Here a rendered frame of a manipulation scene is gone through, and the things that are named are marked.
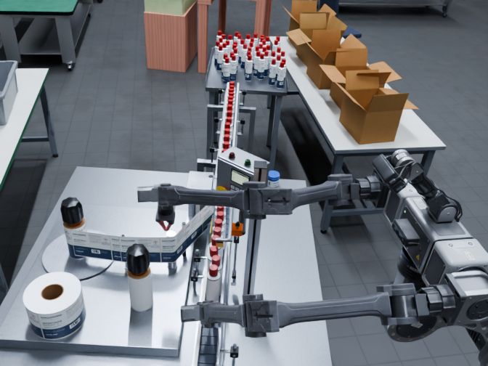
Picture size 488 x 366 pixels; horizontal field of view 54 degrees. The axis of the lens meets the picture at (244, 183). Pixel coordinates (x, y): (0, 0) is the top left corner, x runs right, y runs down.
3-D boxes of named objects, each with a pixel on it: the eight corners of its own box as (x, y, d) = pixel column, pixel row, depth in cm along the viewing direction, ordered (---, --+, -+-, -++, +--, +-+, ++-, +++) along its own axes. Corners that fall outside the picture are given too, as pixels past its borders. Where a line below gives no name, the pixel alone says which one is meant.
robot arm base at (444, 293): (452, 327, 127) (467, 296, 120) (424, 330, 126) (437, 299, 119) (436, 301, 134) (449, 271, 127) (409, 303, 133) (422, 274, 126)
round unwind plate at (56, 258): (57, 229, 223) (56, 227, 222) (123, 233, 224) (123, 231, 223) (31, 279, 198) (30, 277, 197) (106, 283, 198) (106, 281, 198)
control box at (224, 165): (230, 186, 190) (232, 145, 179) (266, 203, 183) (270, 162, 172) (214, 197, 183) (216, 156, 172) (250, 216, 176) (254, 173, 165)
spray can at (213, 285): (205, 298, 195) (206, 262, 183) (218, 298, 196) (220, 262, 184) (205, 308, 191) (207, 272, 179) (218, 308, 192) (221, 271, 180)
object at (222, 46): (216, 53, 417) (216, 30, 405) (281, 57, 418) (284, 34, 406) (212, 74, 380) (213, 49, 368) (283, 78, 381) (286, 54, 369)
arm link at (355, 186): (364, 199, 164) (364, 183, 163) (335, 200, 162) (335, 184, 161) (353, 196, 173) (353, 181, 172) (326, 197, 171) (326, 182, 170)
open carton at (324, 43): (294, 72, 418) (300, 29, 397) (342, 70, 428) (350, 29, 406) (310, 94, 384) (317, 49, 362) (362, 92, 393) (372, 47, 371)
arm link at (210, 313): (272, 335, 124) (268, 293, 126) (252, 338, 121) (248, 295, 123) (214, 327, 162) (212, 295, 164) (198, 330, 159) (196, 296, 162)
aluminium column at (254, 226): (242, 290, 206) (253, 160, 167) (253, 291, 206) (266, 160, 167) (242, 298, 203) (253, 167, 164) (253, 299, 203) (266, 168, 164)
